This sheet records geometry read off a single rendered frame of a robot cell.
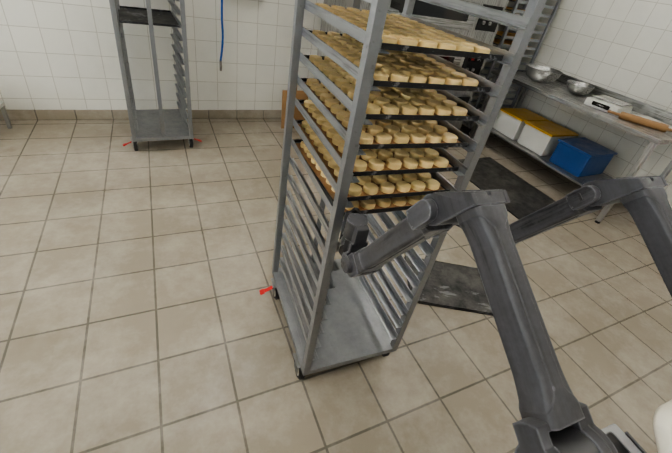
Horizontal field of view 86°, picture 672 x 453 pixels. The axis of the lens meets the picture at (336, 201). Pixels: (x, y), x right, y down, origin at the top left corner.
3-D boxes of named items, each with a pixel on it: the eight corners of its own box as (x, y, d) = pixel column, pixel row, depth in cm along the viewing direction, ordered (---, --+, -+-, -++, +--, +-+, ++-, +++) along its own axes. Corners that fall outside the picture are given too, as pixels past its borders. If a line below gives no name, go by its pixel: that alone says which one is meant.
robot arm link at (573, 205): (601, 202, 76) (634, 198, 80) (588, 178, 78) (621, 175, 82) (477, 256, 114) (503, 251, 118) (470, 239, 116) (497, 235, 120)
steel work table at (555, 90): (465, 137, 472) (495, 60, 418) (503, 135, 502) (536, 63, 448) (598, 226, 335) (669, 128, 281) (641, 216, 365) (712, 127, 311)
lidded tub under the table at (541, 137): (514, 141, 421) (524, 121, 407) (540, 140, 440) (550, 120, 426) (540, 157, 394) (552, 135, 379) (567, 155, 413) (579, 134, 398)
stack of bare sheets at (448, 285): (410, 301, 220) (411, 298, 219) (404, 257, 254) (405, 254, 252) (504, 317, 222) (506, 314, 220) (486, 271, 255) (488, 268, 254)
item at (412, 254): (425, 271, 145) (427, 266, 143) (419, 272, 144) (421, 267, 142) (361, 186, 192) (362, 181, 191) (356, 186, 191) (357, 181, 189)
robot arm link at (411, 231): (434, 221, 59) (483, 216, 64) (424, 190, 61) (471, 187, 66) (341, 280, 95) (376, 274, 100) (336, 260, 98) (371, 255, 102)
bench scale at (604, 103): (582, 103, 351) (587, 94, 346) (598, 102, 367) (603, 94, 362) (614, 115, 331) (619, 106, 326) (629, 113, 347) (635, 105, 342)
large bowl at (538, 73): (513, 75, 415) (518, 62, 407) (535, 76, 431) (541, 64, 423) (540, 86, 387) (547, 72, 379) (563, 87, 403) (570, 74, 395)
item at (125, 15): (117, 7, 295) (117, 5, 294) (170, 12, 313) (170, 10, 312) (119, 22, 253) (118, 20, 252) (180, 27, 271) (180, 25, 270)
